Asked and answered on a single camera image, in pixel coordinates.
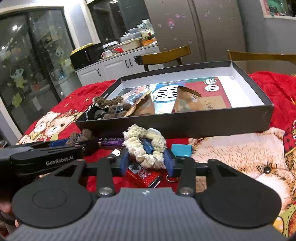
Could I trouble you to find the wooden chair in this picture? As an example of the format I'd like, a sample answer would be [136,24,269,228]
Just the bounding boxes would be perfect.
[227,50,296,62]
[134,45,191,71]

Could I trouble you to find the white kitchen cabinet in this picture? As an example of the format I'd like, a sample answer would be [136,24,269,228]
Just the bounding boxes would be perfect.
[76,44,159,86]

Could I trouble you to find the blue binder clip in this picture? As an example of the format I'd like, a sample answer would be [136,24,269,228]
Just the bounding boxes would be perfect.
[163,144,192,183]

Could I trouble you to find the brown snack packet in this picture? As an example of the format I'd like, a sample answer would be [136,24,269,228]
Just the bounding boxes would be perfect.
[172,86,205,113]

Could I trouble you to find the red bear print blanket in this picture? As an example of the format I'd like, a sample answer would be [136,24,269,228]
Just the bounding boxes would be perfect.
[19,71,295,237]

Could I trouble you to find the black shallow cardboard box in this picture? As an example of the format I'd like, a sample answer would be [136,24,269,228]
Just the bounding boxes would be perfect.
[76,61,274,138]

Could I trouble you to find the white wall shelf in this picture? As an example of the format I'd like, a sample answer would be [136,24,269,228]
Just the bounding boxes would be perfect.
[260,0,295,20]

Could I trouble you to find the right wooden chair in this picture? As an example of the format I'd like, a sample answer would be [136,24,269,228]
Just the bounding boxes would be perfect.
[227,50,296,62]

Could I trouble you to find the tan snack packet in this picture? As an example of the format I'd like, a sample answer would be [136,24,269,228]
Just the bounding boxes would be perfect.
[125,91,155,117]

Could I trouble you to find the left wooden chair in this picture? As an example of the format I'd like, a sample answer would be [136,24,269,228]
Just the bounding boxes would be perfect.
[134,45,191,71]

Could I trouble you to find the white mug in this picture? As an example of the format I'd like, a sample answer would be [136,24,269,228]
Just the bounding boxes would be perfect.
[101,50,113,59]

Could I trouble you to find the olive brown crochet scrunchie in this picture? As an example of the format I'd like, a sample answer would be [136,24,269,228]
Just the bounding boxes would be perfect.
[92,96,123,108]

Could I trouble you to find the glass sliding door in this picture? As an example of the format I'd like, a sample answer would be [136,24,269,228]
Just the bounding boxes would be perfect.
[1,7,81,133]

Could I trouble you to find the beige plastic basin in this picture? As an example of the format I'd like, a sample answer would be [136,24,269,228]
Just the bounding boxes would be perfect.
[119,37,142,52]

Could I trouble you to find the cream white crochet scrunchie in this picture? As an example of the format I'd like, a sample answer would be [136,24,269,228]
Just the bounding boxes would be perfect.
[123,125,167,169]

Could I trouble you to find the black white patterned scrunchie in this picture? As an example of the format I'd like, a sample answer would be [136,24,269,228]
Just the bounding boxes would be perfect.
[85,103,106,121]

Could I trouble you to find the black microwave oven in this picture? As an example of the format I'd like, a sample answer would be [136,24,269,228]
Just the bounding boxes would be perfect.
[70,43,104,70]

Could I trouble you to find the person's left hand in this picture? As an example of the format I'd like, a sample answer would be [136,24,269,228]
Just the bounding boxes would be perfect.
[0,199,20,233]

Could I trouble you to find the silver double door refrigerator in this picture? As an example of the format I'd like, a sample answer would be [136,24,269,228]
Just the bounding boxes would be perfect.
[145,0,245,64]

